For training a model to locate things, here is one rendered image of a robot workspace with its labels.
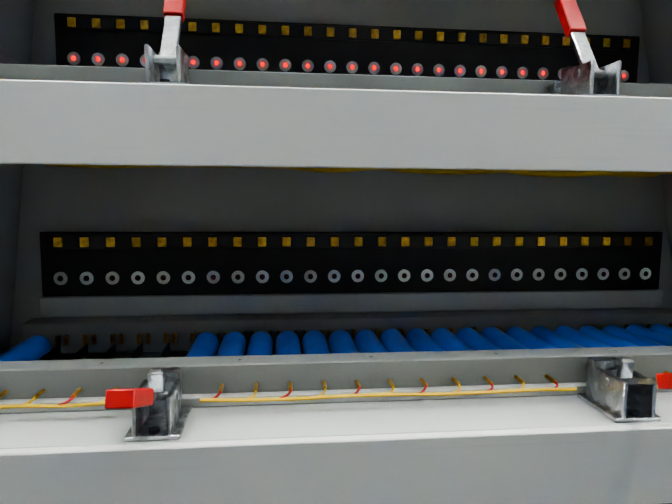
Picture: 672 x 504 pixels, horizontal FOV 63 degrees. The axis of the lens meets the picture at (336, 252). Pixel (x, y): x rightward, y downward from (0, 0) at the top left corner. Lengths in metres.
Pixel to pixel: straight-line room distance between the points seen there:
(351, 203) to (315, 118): 0.20
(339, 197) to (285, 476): 0.28
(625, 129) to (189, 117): 0.26
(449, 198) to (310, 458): 0.31
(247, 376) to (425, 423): 0.11
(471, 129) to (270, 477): 0.22
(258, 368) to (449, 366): 0.12
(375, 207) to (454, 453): 0.27
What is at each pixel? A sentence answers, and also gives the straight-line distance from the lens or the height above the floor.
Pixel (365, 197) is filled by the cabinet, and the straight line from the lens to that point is 0.52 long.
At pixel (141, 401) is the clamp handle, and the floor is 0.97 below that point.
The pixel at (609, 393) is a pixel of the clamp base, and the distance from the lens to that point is 0.37.
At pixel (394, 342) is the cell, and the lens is 0.41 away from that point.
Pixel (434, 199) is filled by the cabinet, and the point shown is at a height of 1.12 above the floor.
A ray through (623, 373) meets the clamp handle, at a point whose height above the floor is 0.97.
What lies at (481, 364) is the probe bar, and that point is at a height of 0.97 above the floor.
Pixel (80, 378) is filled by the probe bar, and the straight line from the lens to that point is 0.36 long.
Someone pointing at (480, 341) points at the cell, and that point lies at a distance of 0.42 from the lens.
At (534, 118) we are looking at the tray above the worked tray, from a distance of 0.36.
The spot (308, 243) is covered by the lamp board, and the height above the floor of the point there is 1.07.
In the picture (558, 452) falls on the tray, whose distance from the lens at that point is 0.34.
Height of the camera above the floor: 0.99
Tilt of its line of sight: 9 degrees up
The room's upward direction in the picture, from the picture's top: 1 degrees counter-clockwise
